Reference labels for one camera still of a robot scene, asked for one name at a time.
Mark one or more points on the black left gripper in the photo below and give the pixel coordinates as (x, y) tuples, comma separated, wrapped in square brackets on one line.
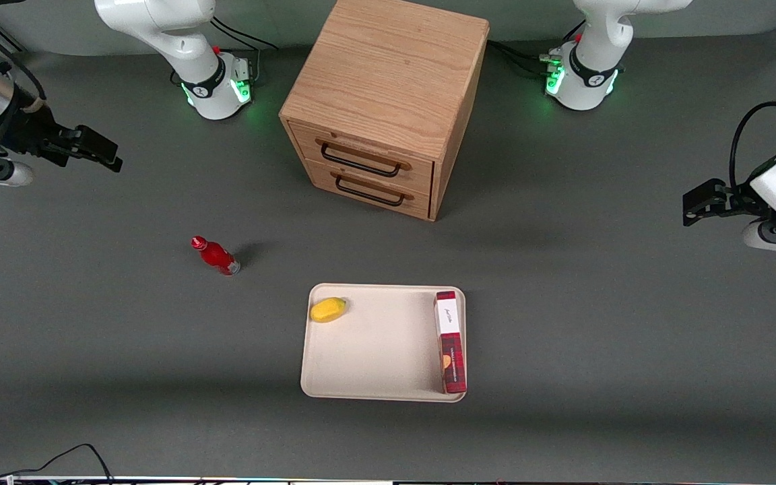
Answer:
[(733, 201)]

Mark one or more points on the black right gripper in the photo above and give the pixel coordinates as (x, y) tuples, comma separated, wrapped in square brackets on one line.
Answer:
[(29, 131)]

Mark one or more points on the red coke bottle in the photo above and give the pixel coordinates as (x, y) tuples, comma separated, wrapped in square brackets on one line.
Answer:
[(216, 256)]

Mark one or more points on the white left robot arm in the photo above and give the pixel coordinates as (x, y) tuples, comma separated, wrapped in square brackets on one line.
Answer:
[(593, 40)]

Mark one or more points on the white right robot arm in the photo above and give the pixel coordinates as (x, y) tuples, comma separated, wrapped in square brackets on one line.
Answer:
[(172, 27)]

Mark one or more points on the beige plastic tray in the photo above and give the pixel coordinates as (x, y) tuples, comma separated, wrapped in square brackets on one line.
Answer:
[(381, 350)]

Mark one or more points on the wooden drawer front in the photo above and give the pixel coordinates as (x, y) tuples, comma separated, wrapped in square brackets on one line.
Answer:
[(361, 145), (374, 199)]

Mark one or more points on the yellow lemon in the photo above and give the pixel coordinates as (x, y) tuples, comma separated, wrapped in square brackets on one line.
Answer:
[(328, 310)]

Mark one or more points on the red cardboard snack box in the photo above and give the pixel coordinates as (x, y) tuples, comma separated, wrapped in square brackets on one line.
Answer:
[(450, 343)]

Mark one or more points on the wooden drawer cabinet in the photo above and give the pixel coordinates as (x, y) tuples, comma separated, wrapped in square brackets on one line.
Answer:
[(388, 81)]

